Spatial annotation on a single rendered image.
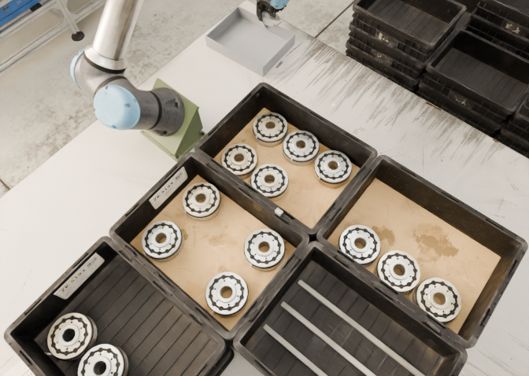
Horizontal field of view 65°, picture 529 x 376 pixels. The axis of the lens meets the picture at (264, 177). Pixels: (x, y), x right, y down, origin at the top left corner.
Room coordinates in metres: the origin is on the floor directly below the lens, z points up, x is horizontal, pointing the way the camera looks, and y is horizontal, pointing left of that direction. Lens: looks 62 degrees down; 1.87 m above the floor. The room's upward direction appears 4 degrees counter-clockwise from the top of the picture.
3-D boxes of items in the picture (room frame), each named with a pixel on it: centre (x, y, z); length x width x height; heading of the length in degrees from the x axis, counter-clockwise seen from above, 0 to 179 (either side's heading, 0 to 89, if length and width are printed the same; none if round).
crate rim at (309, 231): (0.58, -0.06, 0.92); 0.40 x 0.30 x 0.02; 47
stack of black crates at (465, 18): (1.76, -0.96, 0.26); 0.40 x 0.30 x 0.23; 46
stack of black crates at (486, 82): (1.20, -0.97, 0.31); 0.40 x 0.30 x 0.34; 46
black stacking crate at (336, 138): (0.58, -0.06, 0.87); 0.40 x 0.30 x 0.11; 47
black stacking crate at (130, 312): (0.14, 0.35, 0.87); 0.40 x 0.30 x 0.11; 47
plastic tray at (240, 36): (1.20, 0.02, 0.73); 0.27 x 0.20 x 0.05; 50
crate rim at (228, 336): (0.36, 0.14, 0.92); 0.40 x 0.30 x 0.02; 47
